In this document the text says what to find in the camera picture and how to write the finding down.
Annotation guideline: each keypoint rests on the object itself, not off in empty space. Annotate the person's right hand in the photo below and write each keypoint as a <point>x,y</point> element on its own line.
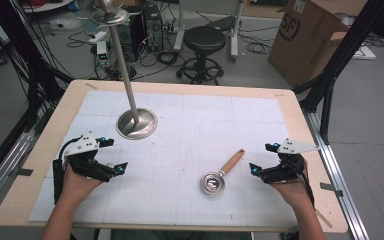
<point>295,193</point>

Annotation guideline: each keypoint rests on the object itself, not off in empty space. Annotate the silver metal stand with hooks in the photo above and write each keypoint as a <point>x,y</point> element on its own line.
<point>136,125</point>

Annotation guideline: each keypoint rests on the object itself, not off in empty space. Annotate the aluminium rail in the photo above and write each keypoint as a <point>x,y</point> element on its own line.
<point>341,186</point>
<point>3,166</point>

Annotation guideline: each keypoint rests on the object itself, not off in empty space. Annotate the dark computer tower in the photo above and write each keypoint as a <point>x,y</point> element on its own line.
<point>131,36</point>

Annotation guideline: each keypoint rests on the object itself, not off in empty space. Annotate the light wooden table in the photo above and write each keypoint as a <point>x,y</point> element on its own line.
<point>16,200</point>

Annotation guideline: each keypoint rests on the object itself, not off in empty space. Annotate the black round stool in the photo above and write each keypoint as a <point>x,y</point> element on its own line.
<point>204,39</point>

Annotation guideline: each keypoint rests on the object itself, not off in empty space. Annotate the white stand leg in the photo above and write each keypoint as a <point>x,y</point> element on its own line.
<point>235,36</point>
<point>179,30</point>

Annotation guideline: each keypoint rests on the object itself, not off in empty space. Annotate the white device with green display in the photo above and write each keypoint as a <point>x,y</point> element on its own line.
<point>102,53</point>

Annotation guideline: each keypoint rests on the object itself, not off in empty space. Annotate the grey tape piece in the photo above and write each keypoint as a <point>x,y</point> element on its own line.
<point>331,189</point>
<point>25,172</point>

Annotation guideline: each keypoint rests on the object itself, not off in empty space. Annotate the tan tape strip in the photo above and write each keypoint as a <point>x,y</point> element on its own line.
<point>323,218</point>

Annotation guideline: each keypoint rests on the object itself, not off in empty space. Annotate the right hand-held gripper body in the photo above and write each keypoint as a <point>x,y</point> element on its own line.
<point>288,168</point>

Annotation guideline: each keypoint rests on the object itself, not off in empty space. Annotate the white power strip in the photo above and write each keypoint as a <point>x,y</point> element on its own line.
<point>97,37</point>

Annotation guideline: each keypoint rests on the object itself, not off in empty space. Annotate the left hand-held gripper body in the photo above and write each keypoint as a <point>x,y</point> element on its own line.
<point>81,146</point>

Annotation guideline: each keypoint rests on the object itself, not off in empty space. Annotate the white grid mat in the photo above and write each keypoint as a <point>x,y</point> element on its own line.
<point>186,133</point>

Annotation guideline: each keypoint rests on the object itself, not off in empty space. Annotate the large cardboard box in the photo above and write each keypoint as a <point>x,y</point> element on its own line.
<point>306,43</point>

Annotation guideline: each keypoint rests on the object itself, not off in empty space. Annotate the person's left hand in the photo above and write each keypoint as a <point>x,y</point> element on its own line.
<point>76,188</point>

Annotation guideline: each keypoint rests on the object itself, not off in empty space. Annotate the black computer tower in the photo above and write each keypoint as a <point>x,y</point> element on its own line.
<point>152,28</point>

